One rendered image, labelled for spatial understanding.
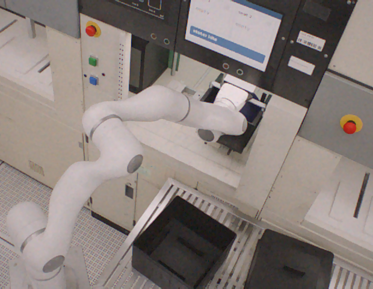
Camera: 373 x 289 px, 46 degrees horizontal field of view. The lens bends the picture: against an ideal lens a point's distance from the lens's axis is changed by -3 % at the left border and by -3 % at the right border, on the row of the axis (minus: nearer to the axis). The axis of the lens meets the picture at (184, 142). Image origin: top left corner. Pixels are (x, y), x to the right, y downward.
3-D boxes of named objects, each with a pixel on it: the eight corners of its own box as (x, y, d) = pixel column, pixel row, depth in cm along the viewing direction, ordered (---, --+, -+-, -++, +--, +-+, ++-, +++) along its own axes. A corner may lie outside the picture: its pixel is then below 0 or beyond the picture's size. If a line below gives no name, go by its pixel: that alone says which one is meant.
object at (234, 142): (190, 136, 190) (202, 80, 166) (210, 108, 203) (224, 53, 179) (242, 162, 185) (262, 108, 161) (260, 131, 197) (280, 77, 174)
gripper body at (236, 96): (209, 109, 165) (222, 93, 172) (234, 121, 163) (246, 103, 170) (213, 94, 160) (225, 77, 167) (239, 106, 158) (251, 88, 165)
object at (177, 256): (172, 217, 184) (177, 193, 171) (228, 255, 176) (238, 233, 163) (129, 265, 168) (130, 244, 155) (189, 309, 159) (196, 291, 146)
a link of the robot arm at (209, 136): (232, 103, 155) (209, 101, 160) (216, 126, 147) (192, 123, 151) (236, 122, 160) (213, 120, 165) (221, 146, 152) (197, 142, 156)
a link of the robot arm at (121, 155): (33, 238, 140) (58, 278, 132) (2, 239, 129) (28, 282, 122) (126, 117, 130) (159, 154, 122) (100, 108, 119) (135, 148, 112)
